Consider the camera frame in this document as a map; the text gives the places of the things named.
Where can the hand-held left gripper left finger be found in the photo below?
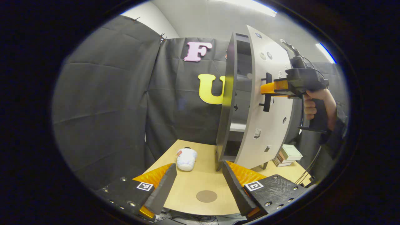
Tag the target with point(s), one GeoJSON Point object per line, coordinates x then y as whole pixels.
{"type": "Point", "coordinates": [162, 193]}

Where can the round brown coaster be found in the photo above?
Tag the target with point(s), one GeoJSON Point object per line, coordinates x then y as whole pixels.
{"type": "Point", "coordinates": [206, 196]}

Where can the black backdrop cloth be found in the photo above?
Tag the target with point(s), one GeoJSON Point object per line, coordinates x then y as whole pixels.
{"type": "Point", "coordinates": [103, 109]}

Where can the pale green book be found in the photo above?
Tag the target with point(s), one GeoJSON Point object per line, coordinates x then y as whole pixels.
{"type": "Point", "coordinates": [292, 152]}

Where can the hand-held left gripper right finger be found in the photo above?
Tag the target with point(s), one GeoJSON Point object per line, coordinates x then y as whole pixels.
{"type": "Point", "coordinates": [237, 193]}

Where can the brown book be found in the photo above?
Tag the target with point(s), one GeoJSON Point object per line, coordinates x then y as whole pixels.
{"type": "Point", "coordinates": [279, 162]}

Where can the dark grey cabinet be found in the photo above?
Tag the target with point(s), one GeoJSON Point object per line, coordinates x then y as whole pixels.
{"type": "Point", "coordinates": [226, 109]}

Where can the narrow ceiling light panel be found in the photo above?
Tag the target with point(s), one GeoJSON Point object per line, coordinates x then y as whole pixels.
{"type": "Point", "coordinates": [326, 53]}

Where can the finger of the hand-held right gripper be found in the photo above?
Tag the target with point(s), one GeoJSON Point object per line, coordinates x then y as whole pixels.
{"type": "Point", "coordinates": [272, 88]}

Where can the white cabinet shelf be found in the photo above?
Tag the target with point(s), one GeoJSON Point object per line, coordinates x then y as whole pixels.
{"type": "Point", "coordinates": [237, 127]}

